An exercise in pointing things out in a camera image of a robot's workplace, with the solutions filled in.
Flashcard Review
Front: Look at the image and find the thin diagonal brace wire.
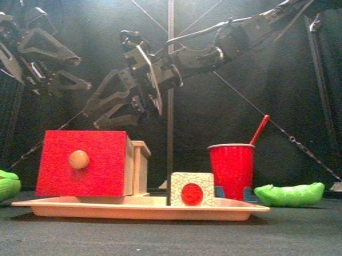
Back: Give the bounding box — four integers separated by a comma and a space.
6, 110, 86, 170
212, 70, 342, 183

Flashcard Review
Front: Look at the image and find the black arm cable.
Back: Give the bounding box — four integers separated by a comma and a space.
162, 16, 256, 47

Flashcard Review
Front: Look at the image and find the black side frame post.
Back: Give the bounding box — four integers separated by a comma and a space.
303, 13, 342, 189

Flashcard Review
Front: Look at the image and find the beige plastic tray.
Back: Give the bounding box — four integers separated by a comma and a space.
10, 194, 271, 222

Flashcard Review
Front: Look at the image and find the red drawer with wooden knob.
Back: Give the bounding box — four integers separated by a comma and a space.
34, 129, 134, 198

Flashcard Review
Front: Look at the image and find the green toy vegetable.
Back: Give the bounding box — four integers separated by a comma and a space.
0, 169, 22, 203

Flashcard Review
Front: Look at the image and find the grey vertical frame pole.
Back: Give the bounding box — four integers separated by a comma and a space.
165, 0, 176, 206

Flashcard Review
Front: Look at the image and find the green toy pea pod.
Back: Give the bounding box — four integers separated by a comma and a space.
253, 181, 327, 208

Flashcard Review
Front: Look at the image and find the red plastic cup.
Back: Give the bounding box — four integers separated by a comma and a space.
205, 143, 256, 202

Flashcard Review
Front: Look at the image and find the blue toy piece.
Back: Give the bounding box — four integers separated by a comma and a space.
213, 185, 260, 203

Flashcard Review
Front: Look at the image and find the white sushi piece red centre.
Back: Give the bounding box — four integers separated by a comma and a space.
168, 171, 216, 207

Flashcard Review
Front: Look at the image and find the light wooden box casing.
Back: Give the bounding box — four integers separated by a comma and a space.
126, 139, 152, 198

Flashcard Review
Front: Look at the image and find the red straw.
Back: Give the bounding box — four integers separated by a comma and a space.
248, 114, 271, 146

